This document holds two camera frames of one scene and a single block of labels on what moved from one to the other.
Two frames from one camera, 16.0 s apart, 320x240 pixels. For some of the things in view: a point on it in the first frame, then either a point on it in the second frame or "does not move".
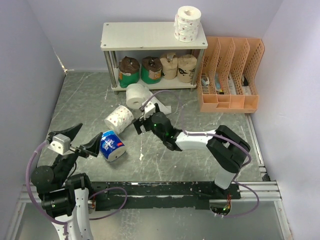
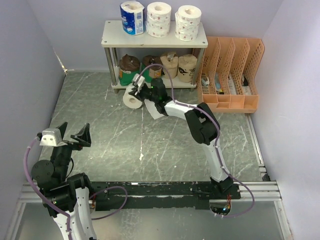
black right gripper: (137, 124) -> (136, 93)
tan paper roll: (186, 67) does not move
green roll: (129, 70) does not move
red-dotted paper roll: (120, 120) -> (158, 19)
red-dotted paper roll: (186, 23) does not move
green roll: (151, 70) does not move
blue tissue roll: (112, 148) -> (132, 17)
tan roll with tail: (169, 62) does not move
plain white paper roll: (136, 94) does not move
